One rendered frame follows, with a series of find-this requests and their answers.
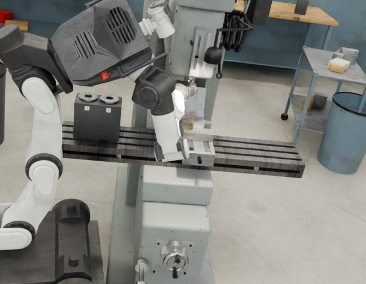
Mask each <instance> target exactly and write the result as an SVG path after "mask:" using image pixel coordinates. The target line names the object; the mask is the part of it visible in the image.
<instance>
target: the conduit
mask: <svg viewBox="0 0 366 284"><path fill-rule="evenodd" d="M233 16H234V15H226V14H225V17H224V20H225V24H223V28H229V27H230V21H231V28H236V26H237V28H241V23H240V22H238V21H237V20H236V19H235V18H234V17H233ZM242 17H243V18H244V22H245V23H247V24H248V16H247V14H245V13H244V12H241V13H240V16H238V18H240V19H241V18H242ZM247 32H248V31H243V34H242V39H241V42H240V36H241V31H237V33H236V34H235V43H234V44H233V37H234V33H235V31H231V32H230V36H229V40H228V43H227V39H228V34H229V32H222V35H223V43H222V46H224V47H225V49H226V50H227V51H229V50H230V49H234V50H235V52H240V51H241V49H242V47H243V45H244V43H245V40H246V36H247ZM239 42H240V44H239Z"/></svg>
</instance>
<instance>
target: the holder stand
mask: <svg viewBox="0 0 366 284"><path fill-rule="evenodd" d="M121 109H122V97H120V96H115V95H111V94H105V95H97V94H94V93H92V92H83V93H79V92H78V93H77V95H76V99H75V101H74V122H73V137H80V138H88V139H102V140H115V141H119V134H120V122H121Z"/></svg>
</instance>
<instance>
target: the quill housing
mask: <svg viewBox="0 0 366 284"><path fill-rule="evenodd" d="M224 17H225V13H224V12H222V11H214V10H206V9H201V8H193V7H184V6H178V5H176V9H175V18H174V19H175V21H174V25H173V27H174V29H175V32H174V33H173V34H172V38H171V46H170V49H169V51H170V54H169V64H170V71H171V73H172V74H173V75H175V76H183V77H193V78H202V79H210V78H211V77H212V76H213V74H214V71H215V65H214V64H208V63H206V62H204V56H205V52H206V50H207V49H208V48H209V47H211V46H214V40H215V34H216V31H217V29H218V28H219V29H220V28H223V23H224ZM196 27H203V28H205V30H206V33H205V38H204V44H203V48H202V54H201V61H200V67H199V74H198V77H194V76H189V73H188V71H189V64H190V60H191V53H192V47H193V46H191V45H190V40H192V41H193V40H194V36H195V29H196ZM221 34H222V32H220V31H219V36H218V42H217V47H218V48H219V43H220V40H221Z"/></svg>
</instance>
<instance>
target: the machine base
mask: <svg viewBox="0 0 366 284"><path fill-rule="evenodd" d="M126 176H127V166H119V167H118V169H117V179H116V190H115V196H114V206H113V218H112V228H111V239H110V245H109V256H108V267H107V277H106V284H133V258H134V227H135V206H127V205H125V192H126ZM199 284H215V279H214V273H213V266H212V262H211V256H210V250H209V243H208V246H207V250H206V254H205V259H204V263H203V267H202V271H201V276H200V280H199Z"/></svg>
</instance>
